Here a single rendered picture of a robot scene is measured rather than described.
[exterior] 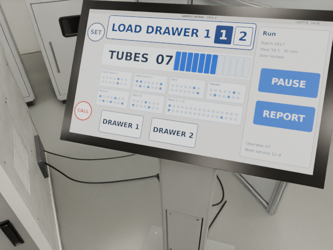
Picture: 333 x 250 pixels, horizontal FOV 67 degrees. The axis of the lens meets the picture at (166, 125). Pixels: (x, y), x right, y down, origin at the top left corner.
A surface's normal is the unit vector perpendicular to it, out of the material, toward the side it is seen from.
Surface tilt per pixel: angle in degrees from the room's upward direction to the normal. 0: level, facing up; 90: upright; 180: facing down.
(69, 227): 0
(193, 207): 90
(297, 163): 50
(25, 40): 90
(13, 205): 90
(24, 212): 90
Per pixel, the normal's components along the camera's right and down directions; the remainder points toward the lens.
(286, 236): -0.02, -0.79
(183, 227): -0.27, 0.59
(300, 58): -0.22, -0.05
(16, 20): 0.43, 0.54
